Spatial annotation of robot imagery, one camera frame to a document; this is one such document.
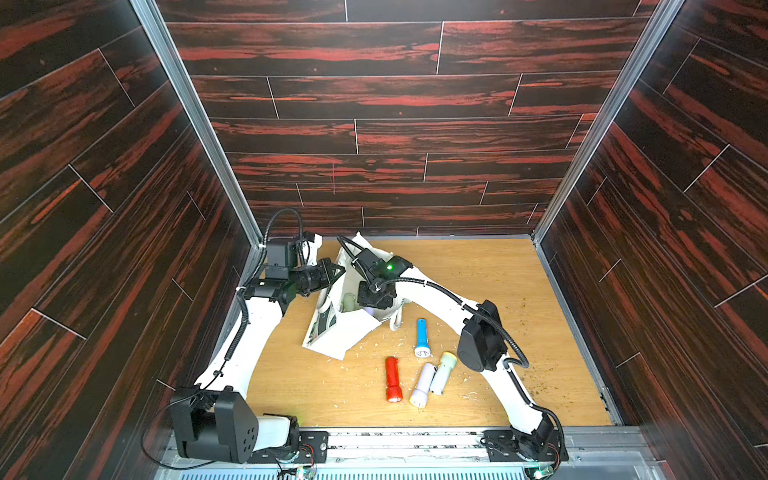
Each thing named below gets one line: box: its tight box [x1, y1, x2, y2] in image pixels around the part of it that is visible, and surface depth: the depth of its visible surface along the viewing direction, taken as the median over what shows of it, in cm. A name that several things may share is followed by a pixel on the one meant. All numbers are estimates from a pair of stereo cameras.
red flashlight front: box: [386, 357, 403, 403], surface depth 84 cm
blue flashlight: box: [414, 318, 431, 358], surface depth 90 cm
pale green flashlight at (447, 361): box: [430, 351, 458, 396], surface depth 84 cm
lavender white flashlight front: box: [410, 363, 435, 408], surface depth 83 cm
